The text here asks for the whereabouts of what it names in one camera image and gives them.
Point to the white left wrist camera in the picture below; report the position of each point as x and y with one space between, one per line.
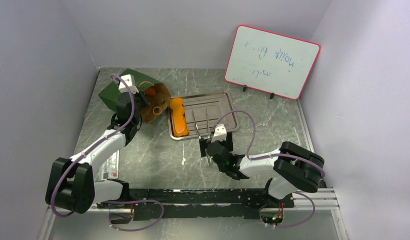
128 79

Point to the orange fake bread loaf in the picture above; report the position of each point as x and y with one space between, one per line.
178 117

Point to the red framed whiteboard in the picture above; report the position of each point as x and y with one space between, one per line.
270 62

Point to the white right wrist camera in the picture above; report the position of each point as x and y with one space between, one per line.
220 133

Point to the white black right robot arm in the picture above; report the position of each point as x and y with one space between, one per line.
292 168

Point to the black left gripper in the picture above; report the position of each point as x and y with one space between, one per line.
140 96

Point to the white plastic packet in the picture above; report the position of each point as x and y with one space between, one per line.
109 170

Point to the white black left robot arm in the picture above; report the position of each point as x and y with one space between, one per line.
72 184

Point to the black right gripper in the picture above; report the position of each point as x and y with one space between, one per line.
203 144

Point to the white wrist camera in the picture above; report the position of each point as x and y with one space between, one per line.
128 79
220 133

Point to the green brown paper bag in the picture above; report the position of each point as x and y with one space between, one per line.
157 104

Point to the silver metal tray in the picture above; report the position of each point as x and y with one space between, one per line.
202 111

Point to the aluminium frame rail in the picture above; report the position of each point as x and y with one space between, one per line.
251 198

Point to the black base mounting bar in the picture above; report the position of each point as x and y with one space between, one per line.
152 209

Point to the orange fake croissant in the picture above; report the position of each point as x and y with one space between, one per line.
150 91

